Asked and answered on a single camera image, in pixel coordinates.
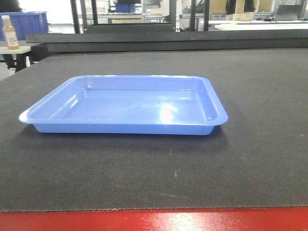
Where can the blue plastic tray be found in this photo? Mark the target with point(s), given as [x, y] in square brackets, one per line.
[129, 104]

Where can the black fabric table mat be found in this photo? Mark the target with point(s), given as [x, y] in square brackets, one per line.
[259, 158]

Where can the small side table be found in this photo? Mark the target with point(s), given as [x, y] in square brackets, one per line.
[21, 54]

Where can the white background table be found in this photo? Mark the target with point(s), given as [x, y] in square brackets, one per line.
[275, 26]

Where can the orange drink bottle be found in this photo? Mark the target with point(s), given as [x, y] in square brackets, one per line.
[10, 33]

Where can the blue storage crate background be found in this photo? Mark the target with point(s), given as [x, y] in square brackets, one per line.
[28, 23]

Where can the black metal frame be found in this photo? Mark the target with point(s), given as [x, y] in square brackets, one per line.
[123, 16]

